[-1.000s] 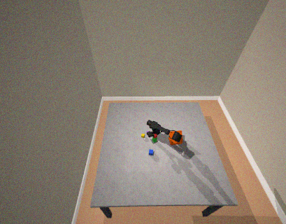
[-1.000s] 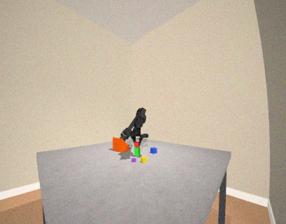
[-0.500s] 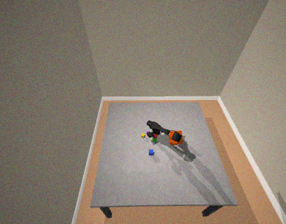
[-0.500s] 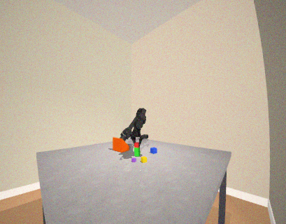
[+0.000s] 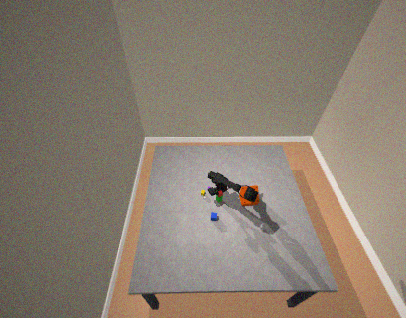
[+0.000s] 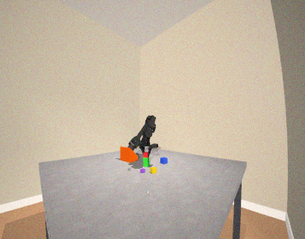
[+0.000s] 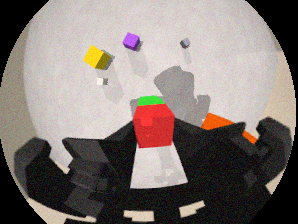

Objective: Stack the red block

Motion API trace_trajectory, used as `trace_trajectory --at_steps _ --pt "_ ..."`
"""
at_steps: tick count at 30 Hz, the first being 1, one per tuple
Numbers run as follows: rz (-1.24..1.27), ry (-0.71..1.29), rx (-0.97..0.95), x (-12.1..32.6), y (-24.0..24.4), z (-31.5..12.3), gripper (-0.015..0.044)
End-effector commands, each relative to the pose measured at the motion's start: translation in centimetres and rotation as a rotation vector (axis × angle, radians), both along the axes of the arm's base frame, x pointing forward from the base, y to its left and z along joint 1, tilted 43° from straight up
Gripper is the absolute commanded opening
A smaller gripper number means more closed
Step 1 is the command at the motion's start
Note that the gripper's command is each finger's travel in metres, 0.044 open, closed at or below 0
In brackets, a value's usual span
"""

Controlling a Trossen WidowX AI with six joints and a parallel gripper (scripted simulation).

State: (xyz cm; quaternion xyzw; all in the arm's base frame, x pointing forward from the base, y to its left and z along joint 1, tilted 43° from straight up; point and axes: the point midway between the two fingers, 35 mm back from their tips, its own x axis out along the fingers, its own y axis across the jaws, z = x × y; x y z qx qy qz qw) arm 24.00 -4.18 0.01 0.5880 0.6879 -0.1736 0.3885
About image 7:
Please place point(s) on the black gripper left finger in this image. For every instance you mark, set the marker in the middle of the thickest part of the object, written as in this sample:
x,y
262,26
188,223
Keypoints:
x,y
118,151

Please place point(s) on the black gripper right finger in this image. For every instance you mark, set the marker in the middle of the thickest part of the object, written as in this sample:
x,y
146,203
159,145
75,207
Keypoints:
x,y
195,145

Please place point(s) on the purple block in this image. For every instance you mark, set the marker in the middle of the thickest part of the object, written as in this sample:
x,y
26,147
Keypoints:
x,y
131,41

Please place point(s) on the yellow block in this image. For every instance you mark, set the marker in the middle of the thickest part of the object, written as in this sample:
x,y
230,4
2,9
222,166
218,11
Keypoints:
x,y
96,58

